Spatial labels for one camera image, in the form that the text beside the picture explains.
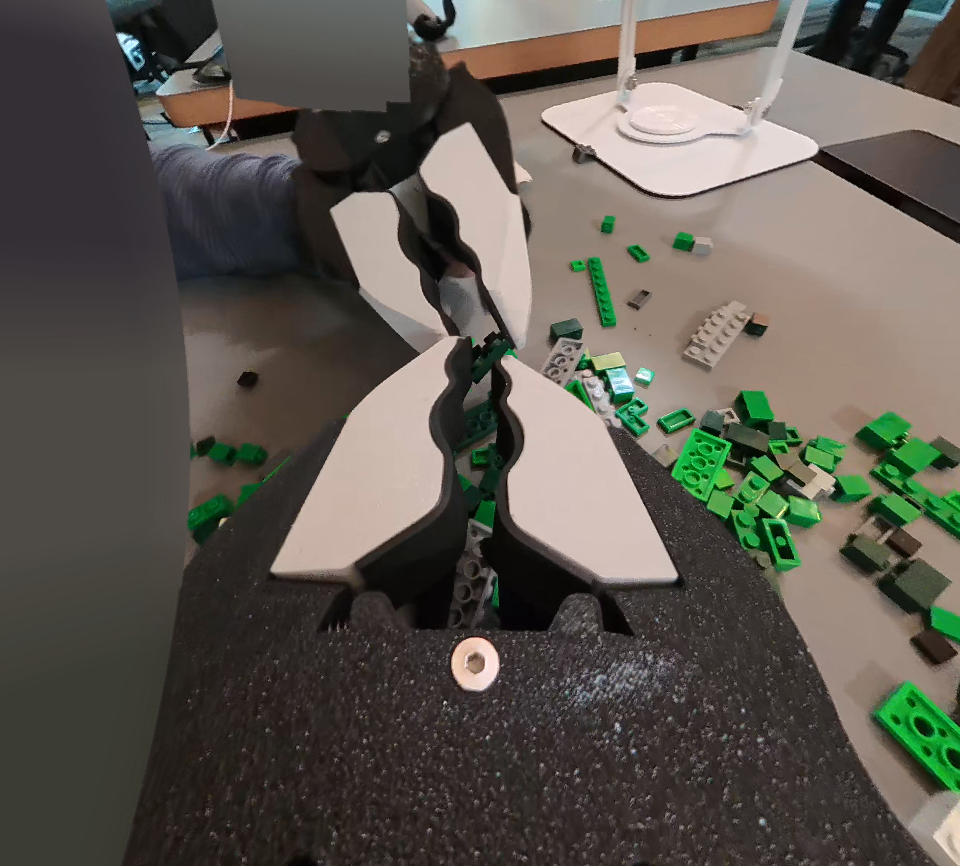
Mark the lime plate with holes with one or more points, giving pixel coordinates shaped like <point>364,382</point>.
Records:
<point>701,464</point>

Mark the dark green cube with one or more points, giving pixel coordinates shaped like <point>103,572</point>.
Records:
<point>757,324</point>

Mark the tiny black cube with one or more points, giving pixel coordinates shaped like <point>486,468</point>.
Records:
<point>248,379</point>

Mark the small grey cube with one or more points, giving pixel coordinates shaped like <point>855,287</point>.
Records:
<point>703,245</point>

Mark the wooden-edge grey table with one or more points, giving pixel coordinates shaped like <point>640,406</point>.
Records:
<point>525,10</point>

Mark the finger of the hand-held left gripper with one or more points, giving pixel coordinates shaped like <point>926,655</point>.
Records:
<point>375,250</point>
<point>487,205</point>

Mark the green frame plate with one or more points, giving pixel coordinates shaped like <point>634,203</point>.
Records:
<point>676,421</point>

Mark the instruction booklet on white stand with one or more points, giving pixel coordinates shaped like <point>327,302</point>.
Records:
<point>675,145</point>

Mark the pile of green toy bricks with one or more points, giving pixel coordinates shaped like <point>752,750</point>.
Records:
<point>787,476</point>

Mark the light grey stud plate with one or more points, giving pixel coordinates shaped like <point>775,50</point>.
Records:
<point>716,337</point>

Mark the green narrow plate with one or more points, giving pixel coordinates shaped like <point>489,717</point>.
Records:
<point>602,292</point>

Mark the dark green small block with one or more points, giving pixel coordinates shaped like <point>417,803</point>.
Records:
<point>566,331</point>

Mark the person's left hand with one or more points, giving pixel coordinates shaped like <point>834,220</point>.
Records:
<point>456,269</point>

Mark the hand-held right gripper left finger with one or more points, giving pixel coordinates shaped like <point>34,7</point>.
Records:
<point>367,498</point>

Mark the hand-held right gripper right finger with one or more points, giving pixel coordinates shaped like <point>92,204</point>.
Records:
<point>585,498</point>

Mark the grey desk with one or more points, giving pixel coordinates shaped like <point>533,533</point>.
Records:
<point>750,243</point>

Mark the small green tile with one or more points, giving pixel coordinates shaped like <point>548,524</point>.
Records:
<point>638,252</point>

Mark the green plate with holes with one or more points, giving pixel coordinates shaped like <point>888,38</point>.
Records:
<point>922,735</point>

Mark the small dark grey tile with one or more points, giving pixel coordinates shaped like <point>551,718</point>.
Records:
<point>639,299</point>

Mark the person's left forearm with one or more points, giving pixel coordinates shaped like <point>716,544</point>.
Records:
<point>225,213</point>

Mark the dark green brick assembly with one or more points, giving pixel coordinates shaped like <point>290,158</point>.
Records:
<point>491,356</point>

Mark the small black stud block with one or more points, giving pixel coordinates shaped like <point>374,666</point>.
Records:
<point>583,151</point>

